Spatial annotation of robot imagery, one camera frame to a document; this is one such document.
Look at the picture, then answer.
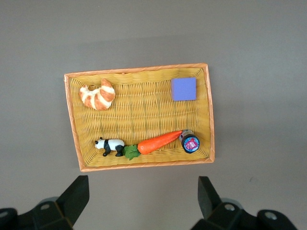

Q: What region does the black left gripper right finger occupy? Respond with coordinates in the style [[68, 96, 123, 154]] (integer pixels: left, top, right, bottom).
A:
[[191, 176, 300, 230]]

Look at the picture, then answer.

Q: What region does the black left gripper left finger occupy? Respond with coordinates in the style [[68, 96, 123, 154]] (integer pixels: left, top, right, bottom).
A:
[[0, 175, 90, 230]]

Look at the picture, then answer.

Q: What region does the orange yellow wicker basket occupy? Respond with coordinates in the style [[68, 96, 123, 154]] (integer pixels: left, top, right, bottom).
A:
[[63, 63, 215, 173]]

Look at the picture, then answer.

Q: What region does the small jar with pink lid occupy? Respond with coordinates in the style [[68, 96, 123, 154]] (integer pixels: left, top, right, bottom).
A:
[[179, 129, 201, 154]]

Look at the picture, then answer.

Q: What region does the black white panda figure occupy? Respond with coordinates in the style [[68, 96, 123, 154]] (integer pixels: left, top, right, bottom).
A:
[[94, 137, 126, 158]]

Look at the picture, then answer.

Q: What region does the orange toy carrot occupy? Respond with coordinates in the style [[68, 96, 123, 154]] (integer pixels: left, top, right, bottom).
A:
[[123, 130, 184, 161]]

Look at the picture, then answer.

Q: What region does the toy croissant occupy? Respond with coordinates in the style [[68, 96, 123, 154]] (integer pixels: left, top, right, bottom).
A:
[[79, 78, 116, 112]]

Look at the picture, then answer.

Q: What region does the purple foam cube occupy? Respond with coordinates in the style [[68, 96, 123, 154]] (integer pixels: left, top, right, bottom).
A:
[[170, 77, 198, 102]]

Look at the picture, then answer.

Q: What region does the brown table cover sheet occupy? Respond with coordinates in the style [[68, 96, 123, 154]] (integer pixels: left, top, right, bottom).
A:
[[0, 0, 307, 230]]

